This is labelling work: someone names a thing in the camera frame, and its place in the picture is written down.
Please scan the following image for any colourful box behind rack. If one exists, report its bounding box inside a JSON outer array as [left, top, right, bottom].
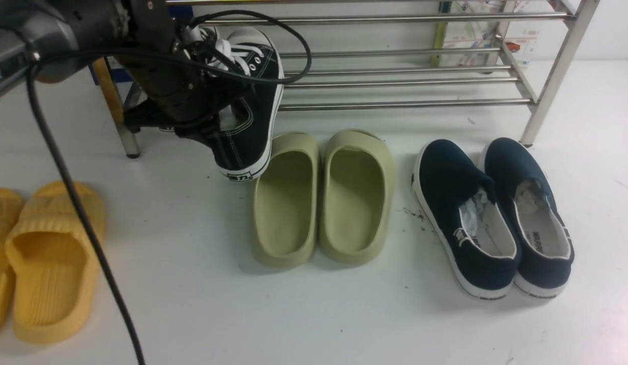
[[430, 1, 547, 68]]

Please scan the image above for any right navy canvas slip-on shoe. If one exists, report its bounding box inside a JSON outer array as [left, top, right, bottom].
[[479, 138, 575, 300]]

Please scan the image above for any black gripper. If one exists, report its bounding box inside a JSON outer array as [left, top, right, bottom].
[[56, 1, 250, 138]]

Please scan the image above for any beige foam clog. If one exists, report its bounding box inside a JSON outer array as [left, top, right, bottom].
[[252, 132, 320, 268], [319, 129, 397, 266]]

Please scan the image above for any right yellow rubber slide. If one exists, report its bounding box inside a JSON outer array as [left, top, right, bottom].
[[5, 180, 100, 344]]

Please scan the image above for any left navy canvas slip-on shoe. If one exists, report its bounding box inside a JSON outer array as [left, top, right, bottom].
[[411, 139, 521, 301]]

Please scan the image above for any navy canvas slip-on shoe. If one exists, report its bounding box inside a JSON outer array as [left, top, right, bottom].
[[411, 139, 521, 301], [479, 138, 575, 300]]

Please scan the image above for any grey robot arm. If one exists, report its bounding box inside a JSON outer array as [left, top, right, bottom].
[[0, 1, 255, 143]]

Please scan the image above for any yellow rubber slide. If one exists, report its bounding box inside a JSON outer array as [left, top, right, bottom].
[[0, 188, 25, 328], [5, 180, 100, 344]]

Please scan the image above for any metal shoe rack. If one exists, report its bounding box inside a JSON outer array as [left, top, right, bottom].
[[91, 0, 601, 159]]

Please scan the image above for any left beige foam clog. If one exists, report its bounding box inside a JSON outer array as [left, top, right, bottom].
[[252, 132, 320, 268]]

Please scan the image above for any left yellow rubber slide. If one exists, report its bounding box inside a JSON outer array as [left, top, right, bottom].
[[0, 188, 25, 328]]

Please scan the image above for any blue object behind rack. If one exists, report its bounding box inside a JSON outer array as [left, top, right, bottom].
[[105, 56, 146, 110]]

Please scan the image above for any right beige foam clog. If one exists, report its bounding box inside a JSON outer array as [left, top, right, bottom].
[[319, 129, 397, 266]]

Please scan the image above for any black cable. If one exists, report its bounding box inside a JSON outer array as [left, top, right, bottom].
[[20, 10, 313, 365]]

